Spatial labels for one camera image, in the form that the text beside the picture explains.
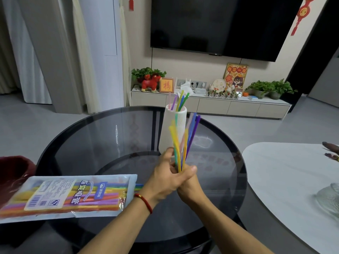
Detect grey wall sockets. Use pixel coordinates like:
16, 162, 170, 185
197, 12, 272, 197
177, 79, 207, 88

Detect white curtain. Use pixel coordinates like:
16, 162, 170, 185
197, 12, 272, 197
0, 0, 52, 105

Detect red hanging decoration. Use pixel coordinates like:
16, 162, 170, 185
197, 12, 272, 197
290, 0, 317, 37

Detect bundle of coloured straws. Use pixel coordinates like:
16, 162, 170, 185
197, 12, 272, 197
169, 112, 201, 173

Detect white low cabinet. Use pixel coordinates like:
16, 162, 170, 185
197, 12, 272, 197
130, 87, 292, 120

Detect yellow drinking straw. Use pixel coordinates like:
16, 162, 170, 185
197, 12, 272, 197
176, 90, 184, 112

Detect red horse figurine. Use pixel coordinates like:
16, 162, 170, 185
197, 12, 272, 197
141, 75, 162, 93

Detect plastic pack of straws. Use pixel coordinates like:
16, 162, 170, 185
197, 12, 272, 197
0, 174, 144, 225

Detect clear glass bowl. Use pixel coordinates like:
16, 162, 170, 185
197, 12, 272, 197
316, 183, 339, 219

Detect green drinking straw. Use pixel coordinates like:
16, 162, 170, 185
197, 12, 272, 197
180, 93, 190, 111

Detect white standing air conditioner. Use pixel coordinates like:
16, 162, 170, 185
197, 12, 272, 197
78, 0, 125, 113

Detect person's left hand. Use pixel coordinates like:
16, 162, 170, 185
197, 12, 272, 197
140, 147, 198, 207

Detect white plastic bag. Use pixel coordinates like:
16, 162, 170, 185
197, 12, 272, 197
180, 79, 192, 96

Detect row of small ornaments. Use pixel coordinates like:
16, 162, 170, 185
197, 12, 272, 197
206, 90, 239, 100

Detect colourful cartoon poster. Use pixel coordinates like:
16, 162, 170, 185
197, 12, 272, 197
224, 63, 249, 89

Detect white ribbed vase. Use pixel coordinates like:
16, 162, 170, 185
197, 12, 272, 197
158, 104, 187, 156

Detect green potted plant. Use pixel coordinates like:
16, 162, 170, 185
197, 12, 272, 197
131, 67, 167, 84
245, 80, 275, 100
270, 78, 298, 100

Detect white round ornament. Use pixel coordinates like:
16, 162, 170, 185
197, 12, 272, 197
211, 78, 227, 93

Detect red cord bracelet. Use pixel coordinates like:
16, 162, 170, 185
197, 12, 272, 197
134, 193, 153, 214

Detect dark red seat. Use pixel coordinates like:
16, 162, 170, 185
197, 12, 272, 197
0, 155, 36, 207

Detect person's right hand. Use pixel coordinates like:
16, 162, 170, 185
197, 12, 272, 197
177, 175, 206, 207

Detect person's right forearm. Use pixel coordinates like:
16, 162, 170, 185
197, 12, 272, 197
189, 198, 274, 254

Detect black wall television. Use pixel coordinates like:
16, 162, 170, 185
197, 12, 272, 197
150, 0, 305, 62

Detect orange framed picture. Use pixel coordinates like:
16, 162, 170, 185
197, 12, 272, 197
159, 77, 175, 93

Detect person's left forearm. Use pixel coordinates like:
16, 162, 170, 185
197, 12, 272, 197
78, 198, 153, 254

